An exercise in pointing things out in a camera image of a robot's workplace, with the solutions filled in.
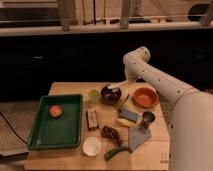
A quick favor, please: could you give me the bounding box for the white handled black brush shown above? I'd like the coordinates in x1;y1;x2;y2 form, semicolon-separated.
107;80;128;90

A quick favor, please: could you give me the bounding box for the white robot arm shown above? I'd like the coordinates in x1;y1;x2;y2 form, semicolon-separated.
123;47;213;171

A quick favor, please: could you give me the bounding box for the orange bowl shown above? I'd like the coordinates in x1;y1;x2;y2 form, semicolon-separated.
132;87;159;108

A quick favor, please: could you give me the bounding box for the white bowl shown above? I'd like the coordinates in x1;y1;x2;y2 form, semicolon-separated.
82;137;101;157

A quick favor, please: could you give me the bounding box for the light green cup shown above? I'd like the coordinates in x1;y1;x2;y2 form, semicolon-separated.
88;89;100;103

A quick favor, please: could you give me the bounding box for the black pen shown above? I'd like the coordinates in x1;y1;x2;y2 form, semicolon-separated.
123;94;130;104

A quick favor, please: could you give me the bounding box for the blue sponge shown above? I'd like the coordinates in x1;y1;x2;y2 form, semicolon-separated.
118;107;138;123

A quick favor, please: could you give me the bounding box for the brown rectangular block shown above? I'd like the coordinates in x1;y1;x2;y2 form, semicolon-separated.
86;109;99;130

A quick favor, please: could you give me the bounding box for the brown grape bunch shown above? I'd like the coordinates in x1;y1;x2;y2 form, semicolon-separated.
101;126;122;146

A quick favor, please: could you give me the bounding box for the metal cup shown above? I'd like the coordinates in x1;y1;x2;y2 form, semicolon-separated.
141;111;155;129

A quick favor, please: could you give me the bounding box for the orange fruit in tray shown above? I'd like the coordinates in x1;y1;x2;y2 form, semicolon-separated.
49;105;63;118

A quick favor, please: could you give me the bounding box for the grey cloth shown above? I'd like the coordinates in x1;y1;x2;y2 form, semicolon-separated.
128;128;151;151

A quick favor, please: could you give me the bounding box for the green cucumber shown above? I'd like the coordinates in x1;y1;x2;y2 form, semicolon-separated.
104;146;132;161

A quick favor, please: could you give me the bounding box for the green plastic tray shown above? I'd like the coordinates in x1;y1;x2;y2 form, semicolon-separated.
27;94;83;150

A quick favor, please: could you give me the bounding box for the black cable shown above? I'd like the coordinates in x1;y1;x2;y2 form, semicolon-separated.
0;111;28;145

